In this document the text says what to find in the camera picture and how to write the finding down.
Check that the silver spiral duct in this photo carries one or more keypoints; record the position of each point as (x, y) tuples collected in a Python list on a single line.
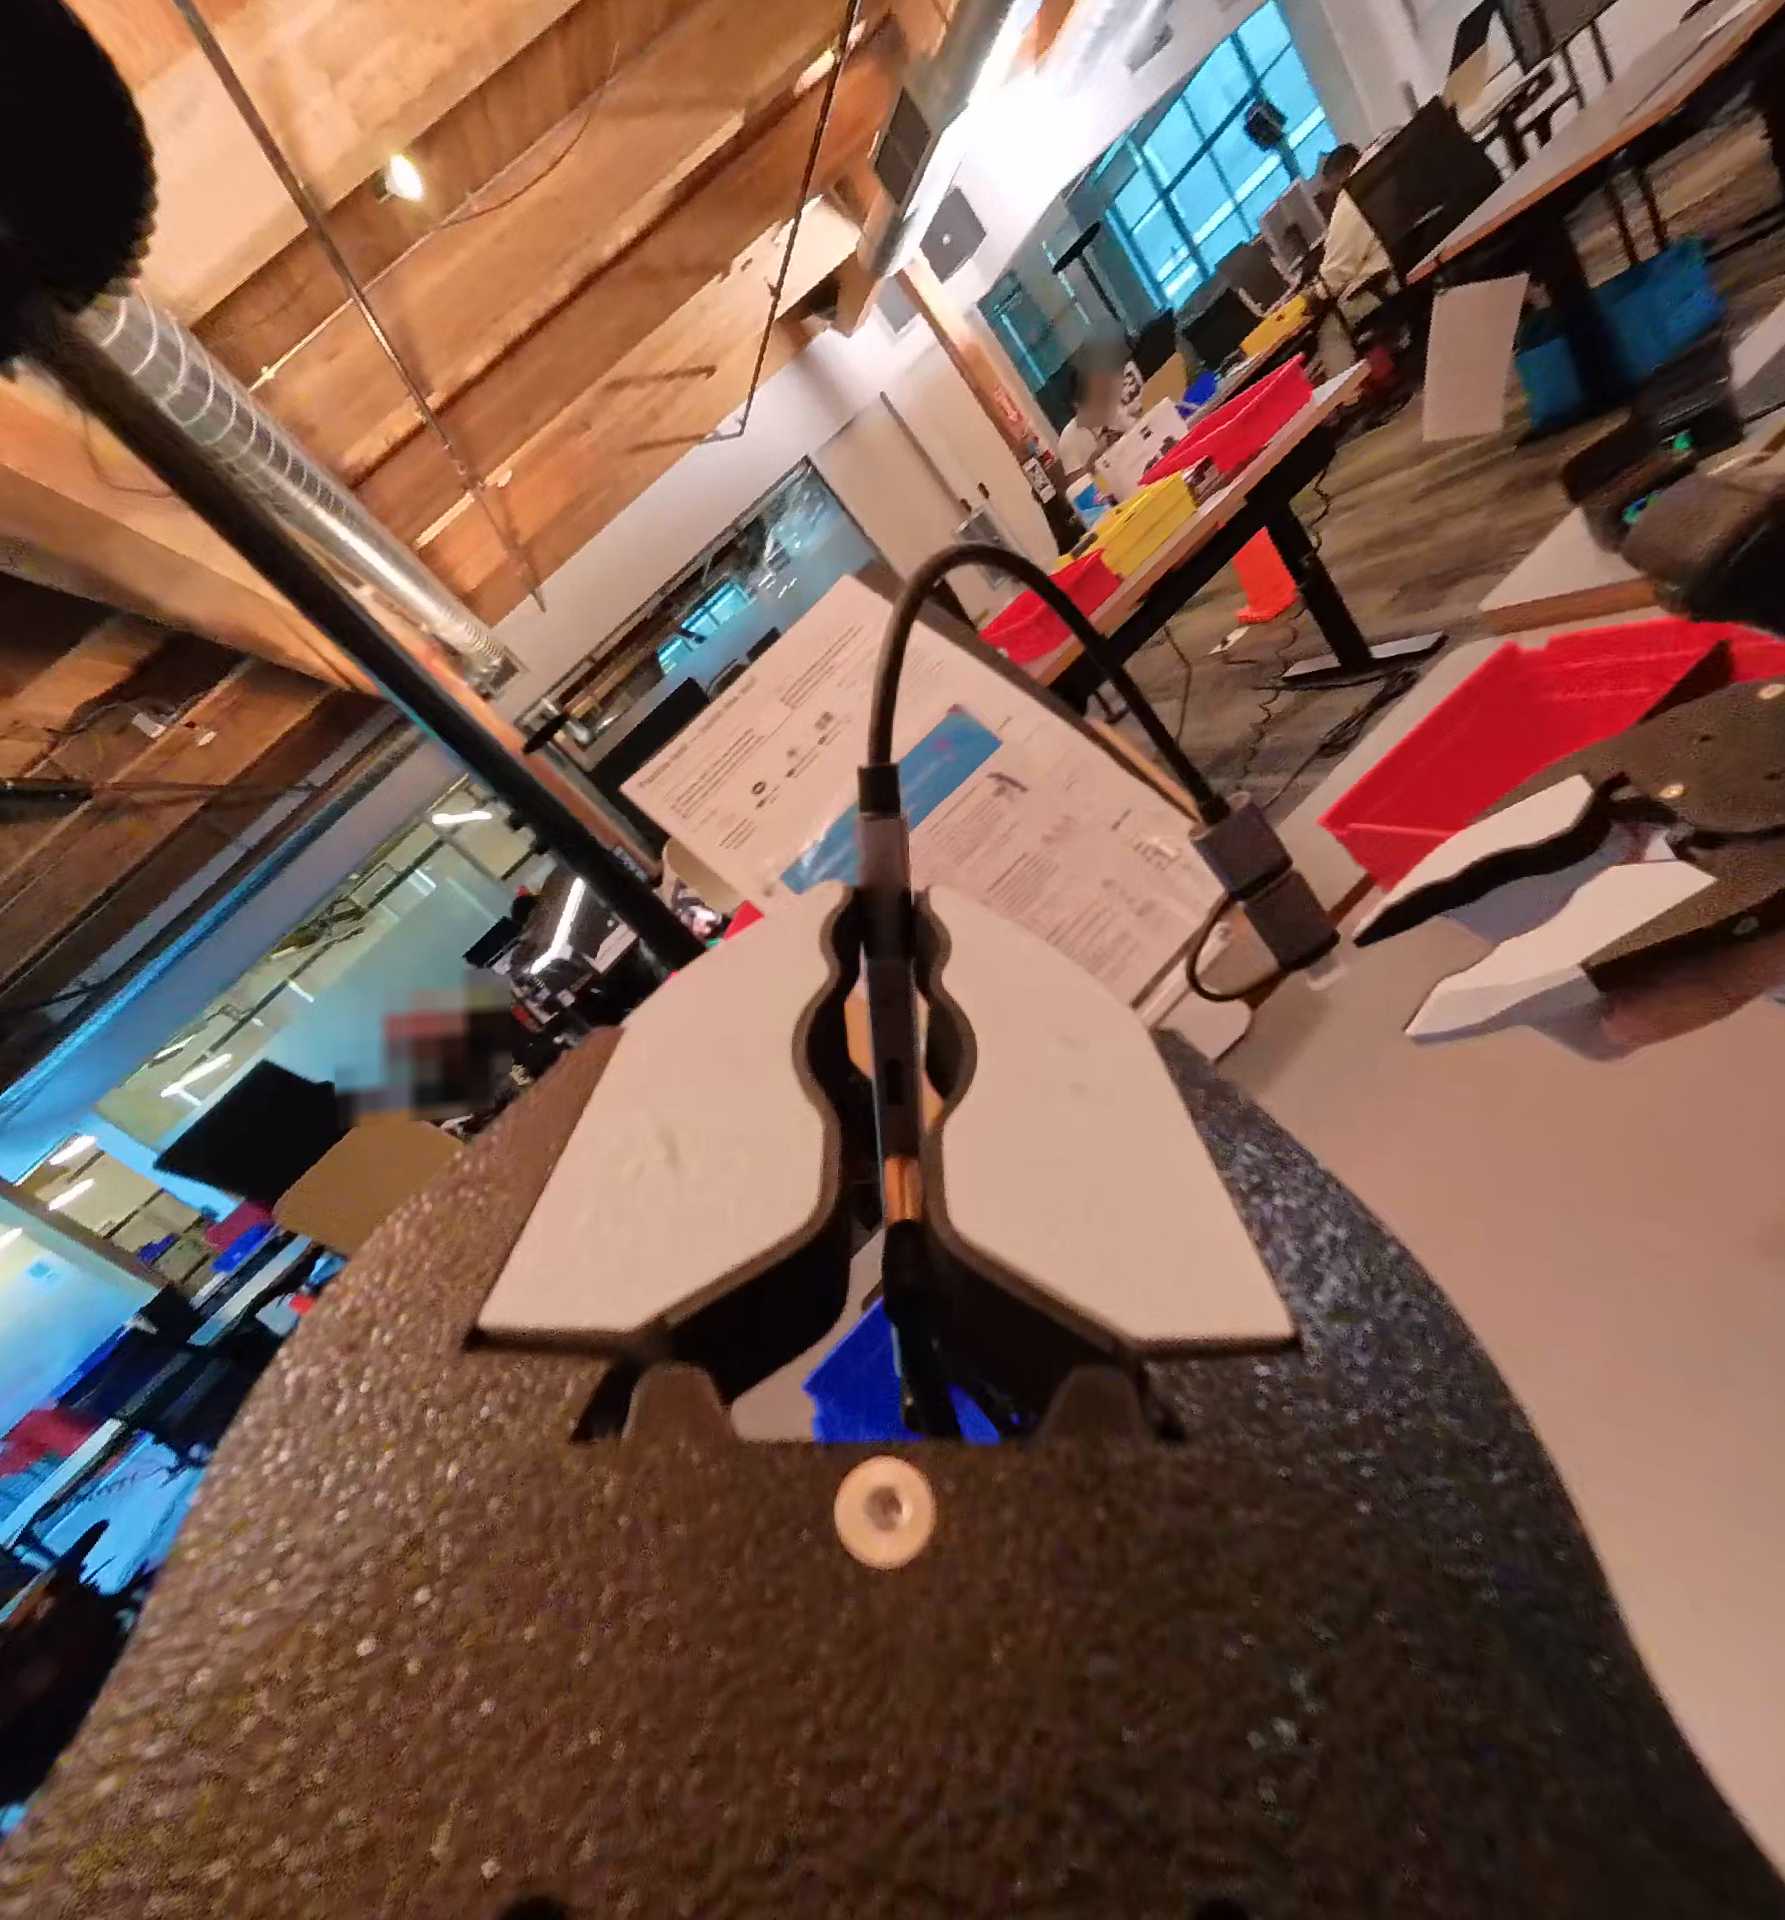
[(276, 464)]

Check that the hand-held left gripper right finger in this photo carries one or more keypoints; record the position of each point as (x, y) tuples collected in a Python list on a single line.
[(1118, 1159)]

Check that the grey work table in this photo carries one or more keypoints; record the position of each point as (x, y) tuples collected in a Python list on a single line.
[(1611, 125)]

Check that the black boom pole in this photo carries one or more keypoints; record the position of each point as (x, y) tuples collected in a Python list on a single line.
[(384, 641)]

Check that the grey desk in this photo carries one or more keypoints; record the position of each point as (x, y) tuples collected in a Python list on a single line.
[(1584, 1353)]

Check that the blue plastic bin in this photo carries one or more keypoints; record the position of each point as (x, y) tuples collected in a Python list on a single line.
[(855, 1389)]

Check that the document stand with instruction sheets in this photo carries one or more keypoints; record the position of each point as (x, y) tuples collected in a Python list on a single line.
[(981, 781)]

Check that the yellow storage bin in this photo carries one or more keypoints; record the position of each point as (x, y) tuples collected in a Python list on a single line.
[(1140, 521)]

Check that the red plastic bin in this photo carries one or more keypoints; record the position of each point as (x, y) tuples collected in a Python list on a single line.
[(1488, 741)]

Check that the white board panel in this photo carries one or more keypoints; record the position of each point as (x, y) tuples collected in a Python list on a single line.
[(1476, 356)]

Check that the ceiling lamp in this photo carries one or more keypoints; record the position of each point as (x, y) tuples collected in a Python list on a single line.
[(406, 180)]

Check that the wooden edged work table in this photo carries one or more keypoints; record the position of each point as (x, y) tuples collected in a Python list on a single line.
[(1249, 492)]

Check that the black fuzzy microphone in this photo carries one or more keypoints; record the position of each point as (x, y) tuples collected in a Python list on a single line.
[(22, 180)]

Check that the red storage bin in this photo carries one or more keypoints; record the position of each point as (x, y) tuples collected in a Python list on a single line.
[(1048, 602), (1238, 424)]

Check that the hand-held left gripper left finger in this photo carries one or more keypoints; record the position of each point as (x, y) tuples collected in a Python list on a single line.
[(682, 1144)]

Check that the blue plastic crate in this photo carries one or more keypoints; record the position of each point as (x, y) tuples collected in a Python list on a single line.
[(1631, 331)]

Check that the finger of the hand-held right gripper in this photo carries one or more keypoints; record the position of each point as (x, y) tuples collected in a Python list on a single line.
[(1566, 924), (1508, 858)]

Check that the orange floor object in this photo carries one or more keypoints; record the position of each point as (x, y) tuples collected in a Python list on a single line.
[(1262, 579)]

